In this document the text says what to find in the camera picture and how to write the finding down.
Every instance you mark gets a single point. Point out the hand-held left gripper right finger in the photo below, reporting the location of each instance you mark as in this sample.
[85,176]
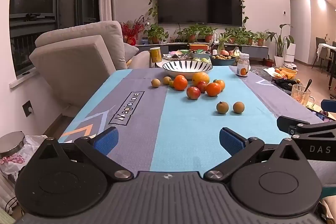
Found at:
[231,141]

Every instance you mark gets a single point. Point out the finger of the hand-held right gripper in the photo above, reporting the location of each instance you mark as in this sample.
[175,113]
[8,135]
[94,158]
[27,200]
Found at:
[329,104]
[294,121]

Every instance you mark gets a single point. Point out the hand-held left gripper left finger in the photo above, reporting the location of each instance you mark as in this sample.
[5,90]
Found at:
[106,141]

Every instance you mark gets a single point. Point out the small brown round fruit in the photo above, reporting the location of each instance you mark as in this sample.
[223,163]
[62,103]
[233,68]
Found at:
[222,107]
[167,80]
[155,82]
[239,107]

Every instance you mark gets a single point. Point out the orange tangerine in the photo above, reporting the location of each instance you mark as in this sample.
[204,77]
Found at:
[221,85]
[180,82]
[213,89]

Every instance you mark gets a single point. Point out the small red apple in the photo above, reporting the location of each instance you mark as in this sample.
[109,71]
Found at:
[202,85]
[193,92]

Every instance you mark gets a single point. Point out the large yellow orange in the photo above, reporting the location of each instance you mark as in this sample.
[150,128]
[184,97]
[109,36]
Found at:
[200,79]

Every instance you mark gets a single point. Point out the black striped white bowl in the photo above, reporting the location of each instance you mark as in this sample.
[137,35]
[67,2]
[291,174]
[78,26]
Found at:
[183,70]

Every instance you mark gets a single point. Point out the pile of small brown fruits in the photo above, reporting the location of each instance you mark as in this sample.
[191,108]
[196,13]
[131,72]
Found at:
[223,57]

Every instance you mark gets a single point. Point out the smartphone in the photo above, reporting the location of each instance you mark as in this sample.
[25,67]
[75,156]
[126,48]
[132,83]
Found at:
[320,117]

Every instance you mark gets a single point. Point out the glass mug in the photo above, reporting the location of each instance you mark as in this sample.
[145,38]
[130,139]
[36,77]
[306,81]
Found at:
[300,96]

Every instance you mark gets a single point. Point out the dark spoon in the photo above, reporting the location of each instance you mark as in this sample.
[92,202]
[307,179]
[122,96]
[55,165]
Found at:
[309,82]

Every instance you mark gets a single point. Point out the black bag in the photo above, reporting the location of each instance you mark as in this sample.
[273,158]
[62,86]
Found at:
[284,83]

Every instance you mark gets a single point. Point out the orange mesh basket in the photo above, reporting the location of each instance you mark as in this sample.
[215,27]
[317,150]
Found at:
[288,74]

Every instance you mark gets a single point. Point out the blue grey printed table cloth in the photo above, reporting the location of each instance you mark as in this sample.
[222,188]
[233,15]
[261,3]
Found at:
[183,121]

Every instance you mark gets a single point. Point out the dining table with white cloth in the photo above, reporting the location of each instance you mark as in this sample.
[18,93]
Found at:
[326,47]

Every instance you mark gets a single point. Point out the dark marble round table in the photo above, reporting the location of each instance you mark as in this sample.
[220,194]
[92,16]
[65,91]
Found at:
[258,73]

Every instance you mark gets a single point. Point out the grey dining chair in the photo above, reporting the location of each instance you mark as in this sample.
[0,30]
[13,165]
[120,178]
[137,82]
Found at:
[320,43]

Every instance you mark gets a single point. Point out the small plant in red pot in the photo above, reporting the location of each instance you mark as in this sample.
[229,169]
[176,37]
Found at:
[268,62]

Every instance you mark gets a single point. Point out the white plastic bag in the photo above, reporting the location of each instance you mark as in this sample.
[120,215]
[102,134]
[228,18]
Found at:
[29,150]

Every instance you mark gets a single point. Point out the tall plant in white pot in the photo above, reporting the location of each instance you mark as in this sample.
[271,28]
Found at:
[279,41]

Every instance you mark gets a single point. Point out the grey television cabinet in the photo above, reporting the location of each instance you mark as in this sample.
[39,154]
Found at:
[257,50]

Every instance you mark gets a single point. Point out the beige sofa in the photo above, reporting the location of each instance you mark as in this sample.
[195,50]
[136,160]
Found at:
[78,61]

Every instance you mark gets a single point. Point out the potted green plant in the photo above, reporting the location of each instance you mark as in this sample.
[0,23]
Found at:
[155,39]
[232,39]
[250,41]
[260,42]
[208,38]
[192,37]

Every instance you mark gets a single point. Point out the pack of green apples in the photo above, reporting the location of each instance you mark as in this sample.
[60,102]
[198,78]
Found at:
[203,59]

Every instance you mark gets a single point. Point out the large red apple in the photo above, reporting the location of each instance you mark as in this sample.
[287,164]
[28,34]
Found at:
[231,53]
[223,52]

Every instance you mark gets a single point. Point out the bunch of bananas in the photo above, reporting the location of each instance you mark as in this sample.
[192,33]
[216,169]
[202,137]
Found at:
[237,52]

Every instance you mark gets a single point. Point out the grey cushion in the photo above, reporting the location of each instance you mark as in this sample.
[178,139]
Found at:
[130,52]

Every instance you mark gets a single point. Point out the white round coffee table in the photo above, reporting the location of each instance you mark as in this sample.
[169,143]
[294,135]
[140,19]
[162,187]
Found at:
[158,64]

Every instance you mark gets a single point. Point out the teal rectangular snack bowl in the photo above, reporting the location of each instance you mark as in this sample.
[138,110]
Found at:
[195,55]

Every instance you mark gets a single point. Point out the glass jar with metal lid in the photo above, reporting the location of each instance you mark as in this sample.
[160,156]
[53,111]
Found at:
[11,142]

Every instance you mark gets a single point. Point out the glass vase with green plant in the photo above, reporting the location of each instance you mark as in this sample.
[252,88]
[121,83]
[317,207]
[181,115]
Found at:
[223,44]

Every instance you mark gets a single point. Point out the yellow can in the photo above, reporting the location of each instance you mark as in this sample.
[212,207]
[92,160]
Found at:
[155,55]

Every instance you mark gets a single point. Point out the orange lidded box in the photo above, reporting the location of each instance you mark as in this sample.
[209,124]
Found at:
[198,47]

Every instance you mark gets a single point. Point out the green round container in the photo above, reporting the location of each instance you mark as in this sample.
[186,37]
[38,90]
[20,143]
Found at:
[185,51]

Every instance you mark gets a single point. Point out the red berry branches in vase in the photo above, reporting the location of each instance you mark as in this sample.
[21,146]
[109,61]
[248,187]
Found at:
[131,27]

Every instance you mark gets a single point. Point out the dark wall socket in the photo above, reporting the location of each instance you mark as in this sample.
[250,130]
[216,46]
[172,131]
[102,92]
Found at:
[27,108]

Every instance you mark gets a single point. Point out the wall television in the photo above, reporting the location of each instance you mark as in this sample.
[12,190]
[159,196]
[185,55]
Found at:
[199,1]

